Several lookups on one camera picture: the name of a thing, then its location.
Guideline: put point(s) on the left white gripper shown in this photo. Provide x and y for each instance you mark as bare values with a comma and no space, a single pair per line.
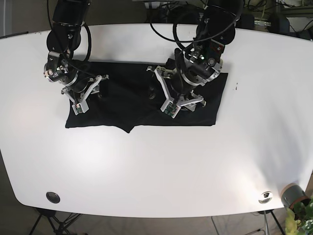
175,98

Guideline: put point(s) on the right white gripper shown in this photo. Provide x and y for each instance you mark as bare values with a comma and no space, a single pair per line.
79,91

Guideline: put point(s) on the black T-shirt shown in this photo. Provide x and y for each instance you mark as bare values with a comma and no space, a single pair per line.
125,103

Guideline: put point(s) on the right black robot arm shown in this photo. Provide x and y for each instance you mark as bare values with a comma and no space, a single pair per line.
64,38

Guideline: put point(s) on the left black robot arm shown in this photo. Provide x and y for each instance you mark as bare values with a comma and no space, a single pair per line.
198,61

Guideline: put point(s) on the black table grommet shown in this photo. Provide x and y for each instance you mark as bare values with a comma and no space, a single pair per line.
53,197

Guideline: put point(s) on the silver table grommet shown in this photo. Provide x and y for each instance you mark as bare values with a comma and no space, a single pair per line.
265,197

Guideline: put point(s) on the grey plant pot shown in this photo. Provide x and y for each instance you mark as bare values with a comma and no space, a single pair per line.
292,194

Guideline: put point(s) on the green potted plant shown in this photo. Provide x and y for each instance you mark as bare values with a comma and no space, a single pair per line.
299,220

